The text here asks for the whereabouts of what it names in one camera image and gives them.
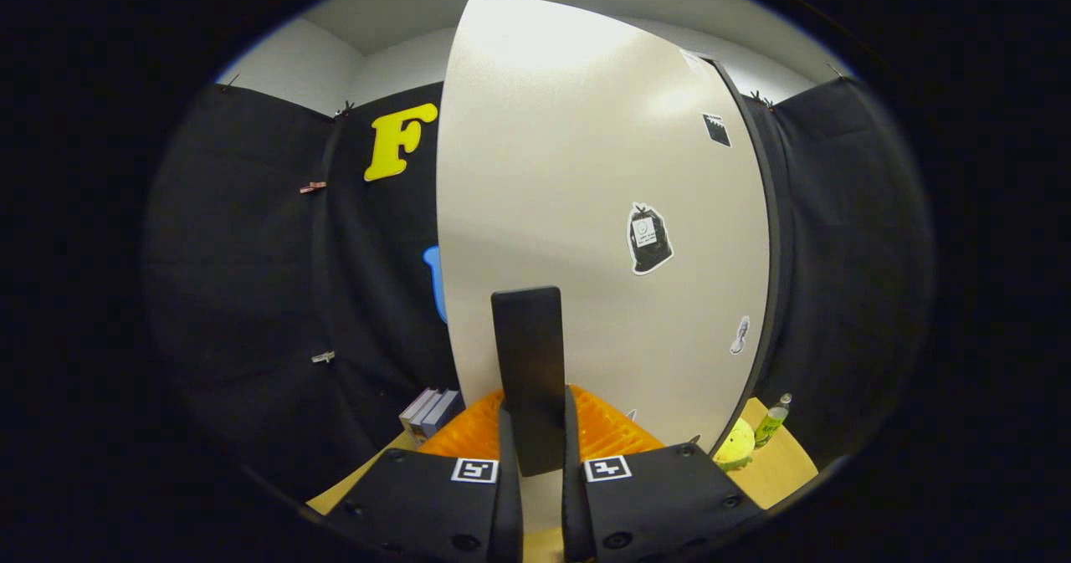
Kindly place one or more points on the green bottle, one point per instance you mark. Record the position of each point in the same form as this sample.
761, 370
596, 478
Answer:
771, 425

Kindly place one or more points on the thin pale book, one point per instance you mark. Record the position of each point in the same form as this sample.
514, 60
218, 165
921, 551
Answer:
414, 412

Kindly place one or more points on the small silver clip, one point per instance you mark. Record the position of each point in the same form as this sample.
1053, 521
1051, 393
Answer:
323, 356

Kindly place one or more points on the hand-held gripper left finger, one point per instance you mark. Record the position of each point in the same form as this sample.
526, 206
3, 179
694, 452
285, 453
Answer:
509, 496

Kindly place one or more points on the black backdrop cloth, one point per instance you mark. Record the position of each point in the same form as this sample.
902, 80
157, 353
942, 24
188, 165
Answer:
243, 295

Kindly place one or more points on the grey shoe cabinet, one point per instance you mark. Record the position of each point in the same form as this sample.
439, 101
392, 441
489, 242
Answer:
776, 245

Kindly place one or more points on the yellow pineapple plush toy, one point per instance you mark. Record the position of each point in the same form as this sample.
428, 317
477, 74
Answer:
736, 446

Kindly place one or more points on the beige spine book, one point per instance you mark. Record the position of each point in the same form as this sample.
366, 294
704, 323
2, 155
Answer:
428, 417

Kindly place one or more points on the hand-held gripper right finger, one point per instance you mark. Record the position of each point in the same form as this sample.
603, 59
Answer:
573, 504

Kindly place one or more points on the small red clip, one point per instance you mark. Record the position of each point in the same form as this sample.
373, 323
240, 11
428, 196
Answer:
313, 187

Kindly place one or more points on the beige shoe cabinet door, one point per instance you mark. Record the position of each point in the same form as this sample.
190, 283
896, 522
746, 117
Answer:
552, 170

